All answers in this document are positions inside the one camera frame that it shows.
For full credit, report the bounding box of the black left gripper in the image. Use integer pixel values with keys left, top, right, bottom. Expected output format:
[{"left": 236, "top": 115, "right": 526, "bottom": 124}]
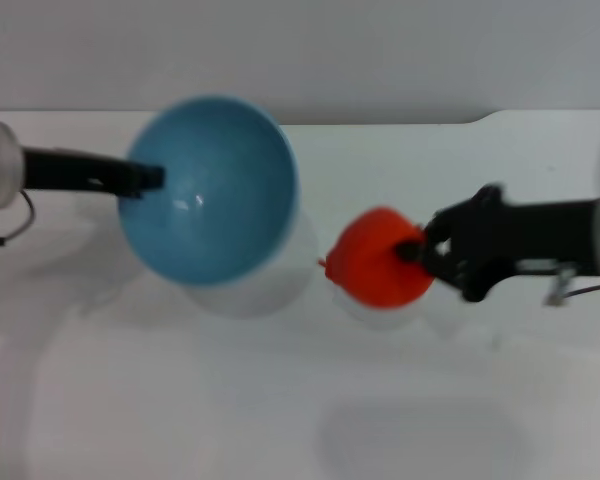
[{"left": 21, "top": 146, "right": 167, "bottom": 200}]

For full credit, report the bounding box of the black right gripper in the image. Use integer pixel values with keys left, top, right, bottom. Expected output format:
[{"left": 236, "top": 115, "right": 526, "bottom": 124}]
[{"left": 395, "top": 183, "right": 600, "bottom": 303}]

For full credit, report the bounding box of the blue bowl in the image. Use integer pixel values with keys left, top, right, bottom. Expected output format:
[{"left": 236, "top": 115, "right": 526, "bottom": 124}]
[{"left": 116, "top": 94, "right": 302, "bottom": 288}]

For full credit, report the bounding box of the orange plush fruit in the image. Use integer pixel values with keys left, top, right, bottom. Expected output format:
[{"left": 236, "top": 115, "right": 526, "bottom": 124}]
[{"left": 318, "top": 205, "right": 438, "bottom": 313}]

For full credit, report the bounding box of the dark right arm cable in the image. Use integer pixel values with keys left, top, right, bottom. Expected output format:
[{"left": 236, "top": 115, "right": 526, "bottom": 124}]
[{"left": 543, "top": 263, "right": 600, "bottom": 307}]

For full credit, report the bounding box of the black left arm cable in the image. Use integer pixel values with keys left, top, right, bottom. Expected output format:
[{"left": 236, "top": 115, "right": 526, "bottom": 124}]
[{"left": 0, "top": 188, "right": 37, "bottom": 249}]

